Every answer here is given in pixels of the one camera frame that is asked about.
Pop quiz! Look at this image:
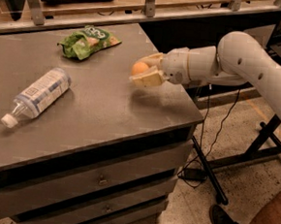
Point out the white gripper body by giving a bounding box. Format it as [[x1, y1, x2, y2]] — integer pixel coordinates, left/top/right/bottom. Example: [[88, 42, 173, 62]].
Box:
[[161, 48, 189, 84]]

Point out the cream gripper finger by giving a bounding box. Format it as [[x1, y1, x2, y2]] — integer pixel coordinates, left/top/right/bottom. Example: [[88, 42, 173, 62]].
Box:
[[130, 66, 166, 87], [138, 52, 164, 69]]

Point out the orange fruit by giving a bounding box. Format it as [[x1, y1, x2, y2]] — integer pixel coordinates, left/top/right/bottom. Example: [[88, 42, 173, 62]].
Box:
[[131, 61, 149, 76]]

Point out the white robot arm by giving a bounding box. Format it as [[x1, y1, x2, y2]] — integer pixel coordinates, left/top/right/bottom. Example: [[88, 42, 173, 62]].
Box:
[[131, 31, 281, 120]]

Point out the green rice chip bag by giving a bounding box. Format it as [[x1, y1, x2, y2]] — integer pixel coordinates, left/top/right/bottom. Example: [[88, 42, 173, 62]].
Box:
[[58, 25, 122, 61]]

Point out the grey drawer cabinet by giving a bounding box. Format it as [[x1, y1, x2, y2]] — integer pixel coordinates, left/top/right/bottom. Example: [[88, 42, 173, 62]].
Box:
[[0, 24, 202, 224]]

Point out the black power adapter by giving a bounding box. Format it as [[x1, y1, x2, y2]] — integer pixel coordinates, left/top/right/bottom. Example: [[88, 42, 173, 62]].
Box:
[[182, 168, 206, 181]]

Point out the clear plastic water bottle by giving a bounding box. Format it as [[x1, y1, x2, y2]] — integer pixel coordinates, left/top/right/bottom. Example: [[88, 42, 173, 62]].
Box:
[[1, 67, 71, 128]]

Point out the black power cable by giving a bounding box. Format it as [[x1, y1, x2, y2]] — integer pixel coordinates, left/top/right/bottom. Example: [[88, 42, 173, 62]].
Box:
[[176, 81, 242, 192]]

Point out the black table frame leg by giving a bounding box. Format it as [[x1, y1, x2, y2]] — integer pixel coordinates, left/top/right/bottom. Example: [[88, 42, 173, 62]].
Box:
[[192, 114, 281, 206]]

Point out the metal railing frame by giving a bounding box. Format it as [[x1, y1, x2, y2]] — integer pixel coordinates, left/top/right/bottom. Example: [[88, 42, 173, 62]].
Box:
[[0, 0, 281, 34]]

